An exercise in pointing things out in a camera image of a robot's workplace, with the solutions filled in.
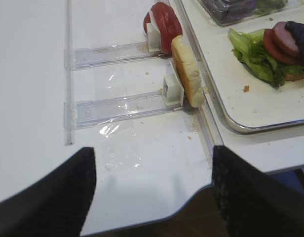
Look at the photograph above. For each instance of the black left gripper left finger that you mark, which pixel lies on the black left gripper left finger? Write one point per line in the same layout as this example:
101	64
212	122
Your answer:
56	205

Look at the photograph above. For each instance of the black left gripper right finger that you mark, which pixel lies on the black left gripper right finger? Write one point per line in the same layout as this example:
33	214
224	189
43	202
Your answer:
252	203

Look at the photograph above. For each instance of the green lettuce leaf on tray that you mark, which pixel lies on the green lettuce leaf on tray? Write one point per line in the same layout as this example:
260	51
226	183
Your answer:
249	49

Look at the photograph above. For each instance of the red tomato slice on burger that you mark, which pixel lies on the red tomato slice on burger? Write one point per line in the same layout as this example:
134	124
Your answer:
276	52

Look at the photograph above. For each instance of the white pusher block tomato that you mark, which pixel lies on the white pusher block tomato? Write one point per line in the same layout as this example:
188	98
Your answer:
154	38

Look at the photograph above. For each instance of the green lettuce in container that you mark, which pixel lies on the green lettuce in container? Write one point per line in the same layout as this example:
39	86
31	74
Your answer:
268	6

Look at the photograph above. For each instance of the red tomato slices left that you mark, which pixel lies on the red tomato slices left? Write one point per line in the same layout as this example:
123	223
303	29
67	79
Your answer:
163	15

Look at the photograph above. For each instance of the metal baking tray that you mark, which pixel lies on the metal baking tray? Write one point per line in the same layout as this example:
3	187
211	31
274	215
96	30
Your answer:
248	103

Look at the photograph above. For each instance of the white pusher block bun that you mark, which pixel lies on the white pusher block bun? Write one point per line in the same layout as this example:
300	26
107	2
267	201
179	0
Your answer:
173	91

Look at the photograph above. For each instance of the bottom burger bun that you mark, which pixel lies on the bottom burger bun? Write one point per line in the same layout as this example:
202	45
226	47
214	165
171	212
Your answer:
294	77

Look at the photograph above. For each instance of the white bun half left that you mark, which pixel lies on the white bun half left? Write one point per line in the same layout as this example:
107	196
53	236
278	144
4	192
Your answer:
188	71

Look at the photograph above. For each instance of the pink ham slice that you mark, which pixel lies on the pink ham slice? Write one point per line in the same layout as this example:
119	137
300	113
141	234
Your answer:
284	39

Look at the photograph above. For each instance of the purple cabbage leaf on burger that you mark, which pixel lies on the purple cabbage leaf on burger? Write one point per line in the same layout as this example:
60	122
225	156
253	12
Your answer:
297	31

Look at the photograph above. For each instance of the clear plastic container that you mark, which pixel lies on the clear plastic container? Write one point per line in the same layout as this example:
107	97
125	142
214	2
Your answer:
290	5

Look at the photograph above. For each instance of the purple cabbage in container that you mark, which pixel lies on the purple cabbage in container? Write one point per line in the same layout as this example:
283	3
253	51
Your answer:
229	10

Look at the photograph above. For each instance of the clear dispenser rail lower left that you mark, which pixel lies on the clear dispenser rail lower left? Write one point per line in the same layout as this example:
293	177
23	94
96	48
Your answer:
84	114

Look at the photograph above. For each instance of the clear dispenser rail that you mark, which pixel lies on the clear dispenser rail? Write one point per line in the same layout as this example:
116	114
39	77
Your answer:
84	114
85	58

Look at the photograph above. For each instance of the clear dispenser rail upper left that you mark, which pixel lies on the clear dispenser rail upper left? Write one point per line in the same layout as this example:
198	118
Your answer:
85	58

